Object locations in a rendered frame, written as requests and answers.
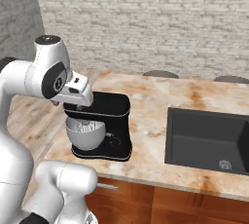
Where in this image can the wooden cupboard door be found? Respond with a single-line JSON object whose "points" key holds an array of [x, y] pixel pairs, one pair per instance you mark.
{"points": [[194, 217], [120, 213]]}

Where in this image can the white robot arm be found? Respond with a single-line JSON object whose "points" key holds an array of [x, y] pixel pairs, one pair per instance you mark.
{"points": [[19, 156]]}

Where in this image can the grey round stool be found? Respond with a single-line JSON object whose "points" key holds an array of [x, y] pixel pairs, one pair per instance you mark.
{"points": [[160, 74], [231, 79]]}

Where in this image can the wooden drawer front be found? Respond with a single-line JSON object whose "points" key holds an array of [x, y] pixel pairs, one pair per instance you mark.
{"points": [[201, 202], [133, 192]]}

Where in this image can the dark grey sink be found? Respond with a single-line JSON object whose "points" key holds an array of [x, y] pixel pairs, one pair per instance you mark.
{"points": [[201, 140]]}

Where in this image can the black stand mixer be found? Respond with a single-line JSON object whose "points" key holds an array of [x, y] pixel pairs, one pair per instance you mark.
{"points": [[116, 120]]}

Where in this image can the silver mixer bowl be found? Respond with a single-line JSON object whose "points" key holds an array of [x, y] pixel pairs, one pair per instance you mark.
{"points": [[85, 138]]}

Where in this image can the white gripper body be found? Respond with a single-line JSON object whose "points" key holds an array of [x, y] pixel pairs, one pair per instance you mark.
{"points": [[78, 99]]}

